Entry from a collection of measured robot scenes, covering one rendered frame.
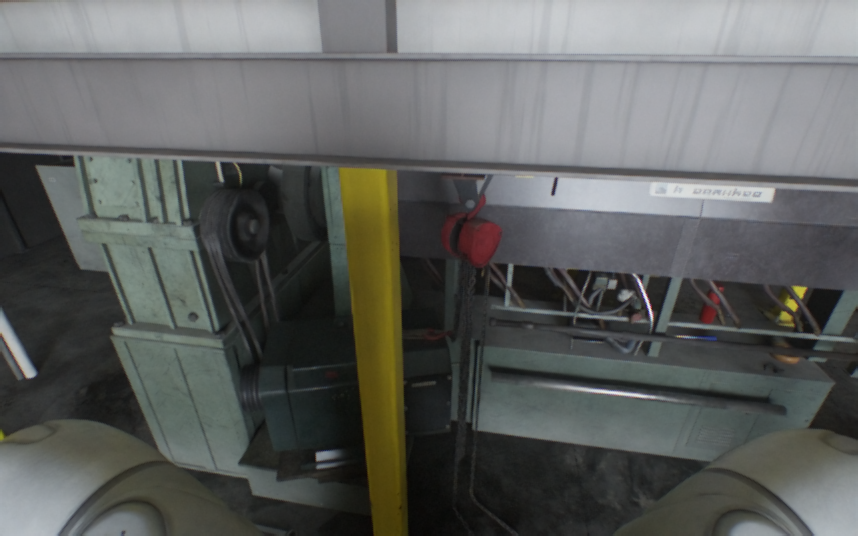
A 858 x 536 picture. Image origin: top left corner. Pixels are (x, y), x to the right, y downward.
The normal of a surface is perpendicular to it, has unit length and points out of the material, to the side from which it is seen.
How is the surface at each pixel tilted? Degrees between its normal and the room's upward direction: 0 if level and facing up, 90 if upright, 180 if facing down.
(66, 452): 6
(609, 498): 0
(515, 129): 90
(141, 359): 90
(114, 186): 80
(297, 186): 70
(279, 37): 90
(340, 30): 90
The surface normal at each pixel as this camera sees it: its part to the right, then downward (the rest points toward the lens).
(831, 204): -0.16, 0.26
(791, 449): -0.11, -0.99
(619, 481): 0.00, -0.89
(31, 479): -0.13, -0.73
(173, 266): -0.17, 0.45
